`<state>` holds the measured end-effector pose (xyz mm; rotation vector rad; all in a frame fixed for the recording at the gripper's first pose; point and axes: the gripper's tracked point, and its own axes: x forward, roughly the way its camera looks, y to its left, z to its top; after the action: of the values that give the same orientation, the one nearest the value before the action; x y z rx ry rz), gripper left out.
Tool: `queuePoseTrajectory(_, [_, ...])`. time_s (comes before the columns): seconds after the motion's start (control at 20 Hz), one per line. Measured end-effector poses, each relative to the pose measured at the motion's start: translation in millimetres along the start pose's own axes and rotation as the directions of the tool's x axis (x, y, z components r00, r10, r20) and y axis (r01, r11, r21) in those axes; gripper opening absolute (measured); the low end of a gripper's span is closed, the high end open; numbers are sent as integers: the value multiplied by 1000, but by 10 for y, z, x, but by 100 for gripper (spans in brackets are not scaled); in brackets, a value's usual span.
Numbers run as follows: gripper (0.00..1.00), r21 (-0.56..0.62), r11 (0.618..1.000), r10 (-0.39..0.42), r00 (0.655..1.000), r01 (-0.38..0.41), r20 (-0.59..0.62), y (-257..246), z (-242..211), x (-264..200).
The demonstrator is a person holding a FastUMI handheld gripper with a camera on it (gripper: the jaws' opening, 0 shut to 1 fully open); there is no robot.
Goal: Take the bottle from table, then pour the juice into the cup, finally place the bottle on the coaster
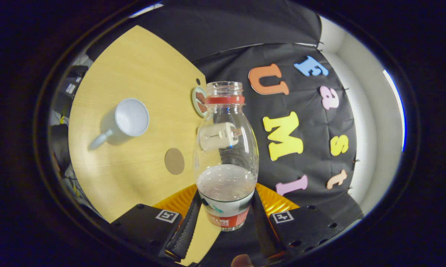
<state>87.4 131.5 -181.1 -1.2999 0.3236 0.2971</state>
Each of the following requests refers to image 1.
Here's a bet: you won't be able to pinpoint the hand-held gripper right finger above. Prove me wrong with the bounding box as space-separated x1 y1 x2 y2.
251 183 344 260

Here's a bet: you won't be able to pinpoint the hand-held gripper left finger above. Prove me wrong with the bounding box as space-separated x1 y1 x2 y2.
111 184 202 260

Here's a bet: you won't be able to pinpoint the clear plastic bottle red label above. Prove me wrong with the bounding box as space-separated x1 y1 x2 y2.
193 81 260 231

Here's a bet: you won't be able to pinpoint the round brown coaster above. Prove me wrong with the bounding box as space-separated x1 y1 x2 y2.
165 148 185 175

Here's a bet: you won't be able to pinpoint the white cup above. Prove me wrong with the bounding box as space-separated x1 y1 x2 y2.
89 98 150 151

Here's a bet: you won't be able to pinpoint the wooden table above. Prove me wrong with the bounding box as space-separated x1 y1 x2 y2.
68 25 222 267

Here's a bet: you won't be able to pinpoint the brown sausages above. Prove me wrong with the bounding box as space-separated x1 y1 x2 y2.
195 91 208 114

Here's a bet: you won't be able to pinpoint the pale green plate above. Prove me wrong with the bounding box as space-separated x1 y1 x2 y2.
192 86 208 118

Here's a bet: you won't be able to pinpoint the large ceiling light panel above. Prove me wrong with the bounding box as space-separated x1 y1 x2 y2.
383 69 407 152

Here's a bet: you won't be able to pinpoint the black backdrop cloth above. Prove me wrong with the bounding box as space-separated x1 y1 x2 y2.
86 0 364 267

